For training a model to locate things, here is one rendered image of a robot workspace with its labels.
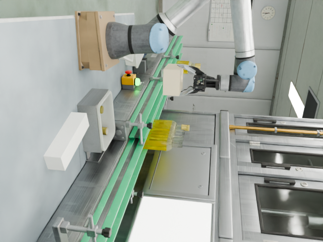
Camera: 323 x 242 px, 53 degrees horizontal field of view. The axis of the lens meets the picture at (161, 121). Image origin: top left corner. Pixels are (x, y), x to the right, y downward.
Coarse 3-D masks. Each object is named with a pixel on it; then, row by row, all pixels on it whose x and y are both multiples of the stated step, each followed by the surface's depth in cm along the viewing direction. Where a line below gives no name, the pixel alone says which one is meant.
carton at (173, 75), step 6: (168, 66) 151; (174, 66) 151; (168, 72) 144; (174, 72) 143; (180, 72) 146; (168, 78) 145; (174, 78) 144; (180, 78) 148; (168, 84) 145; (174, 84) 145; (180, 84) 150; (168, 90) 146; (174, 90) 146; (180, 90) 152
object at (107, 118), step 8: (104, 96) 132; (104, 104) 142; (112, 104) 142; (104, 112) 144; (112, 112) 144; (104, 120) 146; (112, 120) 146; (112, 128) 148; (104, 136) 145; (112, 136) 146; (104, 144) 139
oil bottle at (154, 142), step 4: (148, 136) 164; (152, 136) 164; (156, 136) 164; (160, 136) 164; (164, 136) 164; (148, 140) 161; (152, 140) 161; (156, 140) 160; (160, 140) 160; (164, 140) 160; (168, 140) 160; (172, 140) 162; (148, 144) 162; (152, 144) 161; (156, 144) 161; (160, 144) 160; (164, 144) 160; (168, 144) 160; (172, 144) 161; (144, 148) 163; (148, 148) 163; (152, 148) 162; (156, 148) 162; (160, 148) 162; (164, 148) 161; (168, 148) 161
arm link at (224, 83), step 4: (220, 76) 145; (224, 76) 144; (228, 76) 144; (220, 80) 144; (224, 80) 143; (228, 80) 143; (220, 84) 144; (224, 84) 143; (228, 84) 143; (220, 88) 145; (224, 88) 144; (228, 88) 144
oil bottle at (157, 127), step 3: (153, 126) 172; (156, 126) 172; (159, 126) 172; (162, 126) 172; (165, 126) 172; (168, 126) 172; (171, 126) 172; (150, 129) 171; (153, 129) 170; (156, 129) 170; (159, 129) 170; (162, 129) 170; (165, 129) 170; (168, 129) 169; (171, 129) 169; (174, 129) 171; (174, 132) 170
